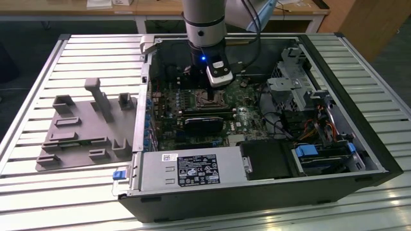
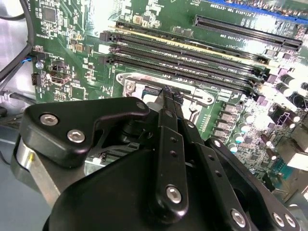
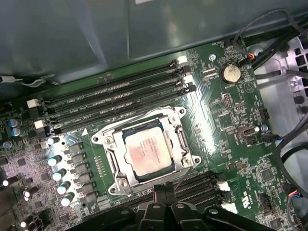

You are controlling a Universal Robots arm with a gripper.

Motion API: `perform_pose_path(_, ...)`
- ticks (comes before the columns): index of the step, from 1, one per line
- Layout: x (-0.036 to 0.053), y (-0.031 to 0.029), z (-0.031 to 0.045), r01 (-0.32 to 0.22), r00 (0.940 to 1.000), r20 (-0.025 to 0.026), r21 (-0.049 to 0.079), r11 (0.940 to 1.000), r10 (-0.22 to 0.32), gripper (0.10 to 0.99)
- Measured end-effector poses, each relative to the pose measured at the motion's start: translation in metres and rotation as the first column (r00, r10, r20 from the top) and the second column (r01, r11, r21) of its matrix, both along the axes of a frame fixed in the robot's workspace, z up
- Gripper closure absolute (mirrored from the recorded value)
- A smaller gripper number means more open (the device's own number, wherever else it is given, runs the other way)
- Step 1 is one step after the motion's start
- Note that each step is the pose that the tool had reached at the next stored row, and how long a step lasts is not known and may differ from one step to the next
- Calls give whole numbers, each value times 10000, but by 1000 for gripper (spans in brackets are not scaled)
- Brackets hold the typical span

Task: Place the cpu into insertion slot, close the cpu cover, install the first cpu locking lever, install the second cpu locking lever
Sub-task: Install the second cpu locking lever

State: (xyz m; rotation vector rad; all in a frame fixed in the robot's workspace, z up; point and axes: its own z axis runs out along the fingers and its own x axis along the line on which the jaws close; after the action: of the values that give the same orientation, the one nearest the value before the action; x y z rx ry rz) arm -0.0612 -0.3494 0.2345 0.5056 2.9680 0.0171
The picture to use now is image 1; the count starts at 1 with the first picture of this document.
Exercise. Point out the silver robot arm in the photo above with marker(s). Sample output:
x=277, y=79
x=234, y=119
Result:
x=202, y=24

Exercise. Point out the black cpu socket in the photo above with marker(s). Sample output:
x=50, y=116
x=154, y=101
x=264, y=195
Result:
x=193, y=106

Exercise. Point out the black ram stick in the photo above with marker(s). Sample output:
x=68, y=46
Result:
x=205, y=109

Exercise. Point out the green motherboard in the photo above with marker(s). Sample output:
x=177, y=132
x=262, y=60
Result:
x=249, y=115

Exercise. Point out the metal disk bay cage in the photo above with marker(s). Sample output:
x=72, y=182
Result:
x=288, y=89

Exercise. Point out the silver chipset heatsink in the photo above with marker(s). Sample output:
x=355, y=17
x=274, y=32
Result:
x=236, y=138

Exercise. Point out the small white box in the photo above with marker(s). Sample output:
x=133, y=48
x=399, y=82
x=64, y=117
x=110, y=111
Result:
x=121, y=2

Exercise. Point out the grey parts rack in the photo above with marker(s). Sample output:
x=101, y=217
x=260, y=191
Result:
x=86, y=134

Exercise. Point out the wooden desk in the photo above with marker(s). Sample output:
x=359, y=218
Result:
x=64, y=12

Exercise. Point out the grey power supply unit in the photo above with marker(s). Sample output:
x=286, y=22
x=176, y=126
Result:
x=153, y=170

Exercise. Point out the blue disk carrier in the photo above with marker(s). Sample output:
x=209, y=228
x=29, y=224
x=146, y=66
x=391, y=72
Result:
x=305, y=150

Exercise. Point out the green ram stick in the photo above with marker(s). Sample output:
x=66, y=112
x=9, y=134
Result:
x=74, y=144

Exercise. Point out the blue case latch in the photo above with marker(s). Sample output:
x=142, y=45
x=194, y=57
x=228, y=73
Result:
x=118, y=174

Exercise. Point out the wooden cabinet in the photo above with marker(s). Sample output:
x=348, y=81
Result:
x=372, y=24

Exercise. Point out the black pc case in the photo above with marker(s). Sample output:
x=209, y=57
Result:
x=224, y=207

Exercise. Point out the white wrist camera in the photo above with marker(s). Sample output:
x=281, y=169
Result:
x=218, y=74

